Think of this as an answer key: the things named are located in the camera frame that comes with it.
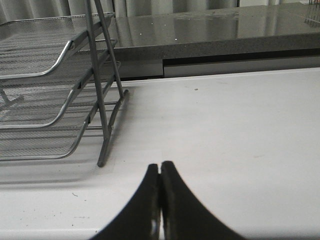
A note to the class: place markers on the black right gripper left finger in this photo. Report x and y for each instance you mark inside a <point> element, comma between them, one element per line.
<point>140,218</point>

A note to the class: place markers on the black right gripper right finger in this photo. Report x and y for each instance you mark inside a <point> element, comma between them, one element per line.
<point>184,216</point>

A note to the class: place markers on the silver mesh tray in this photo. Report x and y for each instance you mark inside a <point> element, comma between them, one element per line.
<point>37,47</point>
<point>65,98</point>
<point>57,142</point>

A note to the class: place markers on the grey stone counter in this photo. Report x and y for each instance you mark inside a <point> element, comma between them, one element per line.
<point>218,41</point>

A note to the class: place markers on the white curtain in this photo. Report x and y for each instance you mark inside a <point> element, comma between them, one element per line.
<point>11,10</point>

